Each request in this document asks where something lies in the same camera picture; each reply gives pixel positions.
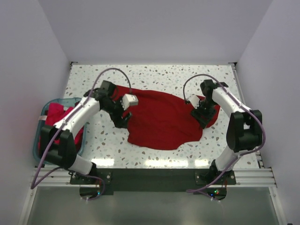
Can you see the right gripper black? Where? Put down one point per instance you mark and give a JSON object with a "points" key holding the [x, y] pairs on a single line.
{"points": [[196, 114]]}

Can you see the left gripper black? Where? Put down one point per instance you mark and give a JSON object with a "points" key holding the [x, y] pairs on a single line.
{"points": [[118, 121]]}

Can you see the dark red t-shirt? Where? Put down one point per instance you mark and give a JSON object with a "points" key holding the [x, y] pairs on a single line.
{"points": [[160, 121]]}

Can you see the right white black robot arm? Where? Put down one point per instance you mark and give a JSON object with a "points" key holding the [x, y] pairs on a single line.
{"points": [[243, 134]]}

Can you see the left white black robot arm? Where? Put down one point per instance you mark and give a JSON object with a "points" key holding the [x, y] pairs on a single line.
{"points": [[57, 141]]}

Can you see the pink t-shirt in basket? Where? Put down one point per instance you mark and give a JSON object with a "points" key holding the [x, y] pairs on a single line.
{"points": [[56, 112]]}

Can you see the teal plastic laundry basket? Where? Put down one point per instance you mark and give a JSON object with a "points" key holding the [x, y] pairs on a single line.
{"points": [[45, 132]]}

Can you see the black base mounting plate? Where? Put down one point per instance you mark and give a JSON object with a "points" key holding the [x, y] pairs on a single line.
{"points": [[94, 191]]}

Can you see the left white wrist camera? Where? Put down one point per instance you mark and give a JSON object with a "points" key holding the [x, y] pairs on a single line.
{"points": [[129, 100]]}

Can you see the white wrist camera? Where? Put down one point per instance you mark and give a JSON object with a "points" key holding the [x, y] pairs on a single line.
{"points": [[129, 100], [194, 100]]}

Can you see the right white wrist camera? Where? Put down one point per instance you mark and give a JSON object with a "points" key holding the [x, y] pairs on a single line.
{"points": [[194, 100]]}

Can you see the aluminium frame rail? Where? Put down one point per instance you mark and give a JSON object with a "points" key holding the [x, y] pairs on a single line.
{"points": [[144, 178]]}

